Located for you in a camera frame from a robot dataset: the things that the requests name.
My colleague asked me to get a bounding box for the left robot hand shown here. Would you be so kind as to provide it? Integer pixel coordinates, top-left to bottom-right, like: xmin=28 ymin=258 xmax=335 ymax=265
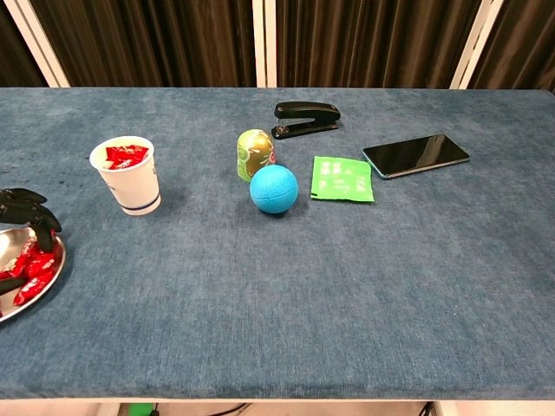
xmin=0 ymin=188 xmax=62 ymax=296

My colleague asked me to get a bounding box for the silver metal plate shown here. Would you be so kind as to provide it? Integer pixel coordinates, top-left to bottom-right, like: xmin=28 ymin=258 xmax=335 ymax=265
xmin=0 ymin=225 xmax=67 ymax=324

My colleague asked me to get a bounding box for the white paper cup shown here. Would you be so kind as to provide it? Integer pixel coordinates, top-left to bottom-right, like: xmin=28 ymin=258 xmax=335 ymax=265
xmin=88 ymin=135 xmax=162 ymax=217

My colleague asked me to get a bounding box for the black pleated curtain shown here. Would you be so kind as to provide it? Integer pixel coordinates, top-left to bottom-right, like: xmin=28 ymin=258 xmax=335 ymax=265
xmin=470 ymin=0 xmax=555 ymax=94
xmin=28 ymin=0 xmax=257 ymax=88
xmin=276 ymin=0 xmax=482 ymax=90
xmin=0 ymin=0 xmax=49 ymax=88

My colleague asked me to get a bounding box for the blue ball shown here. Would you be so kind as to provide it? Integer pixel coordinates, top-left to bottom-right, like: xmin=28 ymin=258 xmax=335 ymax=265
xmin=249 ymin=164 xmax=300 ymax=215

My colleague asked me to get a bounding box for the blue felt table cloth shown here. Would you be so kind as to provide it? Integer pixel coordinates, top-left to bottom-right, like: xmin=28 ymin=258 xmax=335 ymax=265
xmin=0 ymin=88 xmax=555 ymax=400

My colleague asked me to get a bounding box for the black stapler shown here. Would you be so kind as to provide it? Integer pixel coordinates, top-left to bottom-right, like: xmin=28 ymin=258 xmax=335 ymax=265
xmin=271 ymin=101 xmax=342 ymax=141

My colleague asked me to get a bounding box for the green sachet packet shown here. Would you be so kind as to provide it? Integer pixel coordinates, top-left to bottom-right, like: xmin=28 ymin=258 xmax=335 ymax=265
xmin=310 ymin=155 xmax=375 ymax=203

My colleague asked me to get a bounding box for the black smartphone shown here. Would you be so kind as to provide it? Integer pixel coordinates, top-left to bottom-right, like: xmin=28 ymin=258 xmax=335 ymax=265
xmin=362 ymin=133 xmax=471 ymax=179

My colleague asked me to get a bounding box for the white partition frame post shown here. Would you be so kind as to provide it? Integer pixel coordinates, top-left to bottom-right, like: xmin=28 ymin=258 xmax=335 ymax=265
xmin=449 ymin=0 xmax=506 ymax=91
xmin=3 ymin=0 xmax=71 ymax=88
xmin=251 ymin=0 xmax=278 ymax=88

